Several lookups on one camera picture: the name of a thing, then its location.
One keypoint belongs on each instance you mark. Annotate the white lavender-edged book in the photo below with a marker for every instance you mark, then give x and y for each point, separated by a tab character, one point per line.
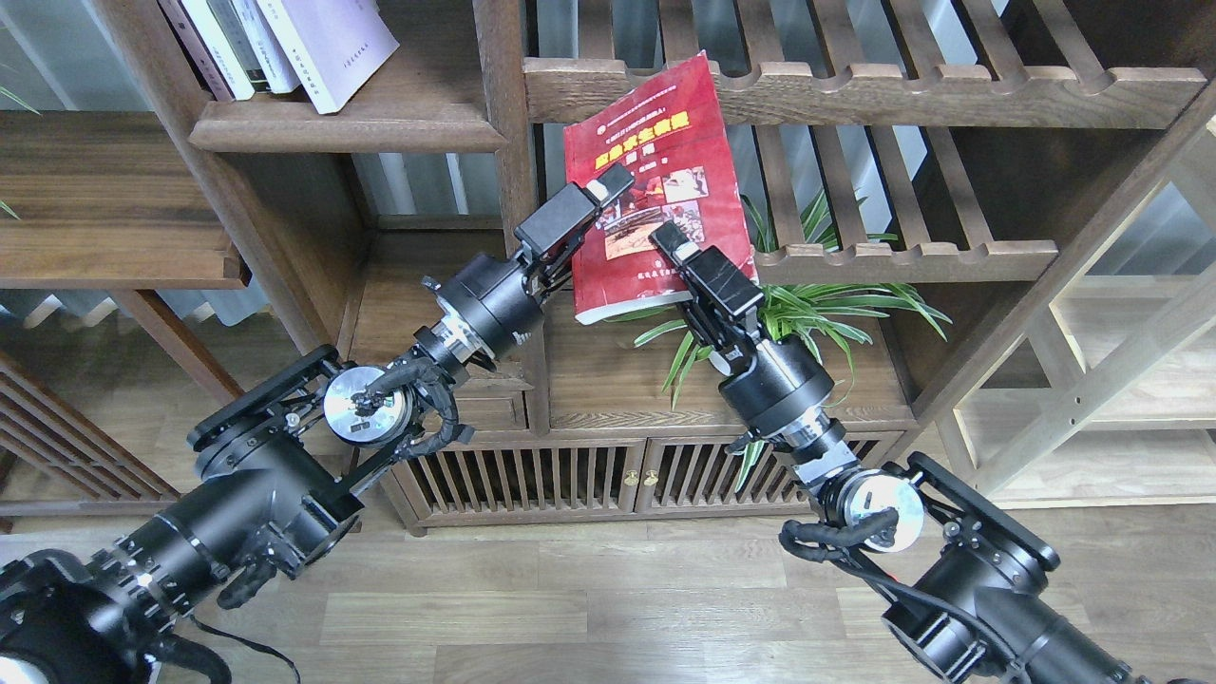
333	46

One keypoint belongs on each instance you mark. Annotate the green spider plant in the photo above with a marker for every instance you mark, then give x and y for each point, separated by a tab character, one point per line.
802	309

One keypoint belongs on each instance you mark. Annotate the red cover book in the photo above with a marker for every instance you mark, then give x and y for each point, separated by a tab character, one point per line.
670	134

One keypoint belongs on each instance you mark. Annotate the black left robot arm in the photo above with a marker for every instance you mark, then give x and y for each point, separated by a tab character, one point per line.
281	470

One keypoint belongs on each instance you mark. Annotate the light wooden shelf frame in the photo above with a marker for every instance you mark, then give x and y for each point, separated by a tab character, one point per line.
1111	402

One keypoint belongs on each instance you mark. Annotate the upright books top left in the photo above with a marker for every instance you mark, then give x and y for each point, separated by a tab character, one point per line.
215	39

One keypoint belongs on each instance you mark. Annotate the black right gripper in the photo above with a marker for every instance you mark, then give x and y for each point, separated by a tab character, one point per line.
779	390

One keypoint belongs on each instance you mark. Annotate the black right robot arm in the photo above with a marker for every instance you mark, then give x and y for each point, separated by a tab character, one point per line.
962	579

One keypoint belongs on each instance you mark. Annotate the white book blue chinese title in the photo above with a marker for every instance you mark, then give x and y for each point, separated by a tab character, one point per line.
274	62

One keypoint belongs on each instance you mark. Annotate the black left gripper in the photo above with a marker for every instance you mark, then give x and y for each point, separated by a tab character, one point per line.
492	306

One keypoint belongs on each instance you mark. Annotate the white plant pot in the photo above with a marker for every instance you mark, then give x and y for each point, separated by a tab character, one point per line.
724	361

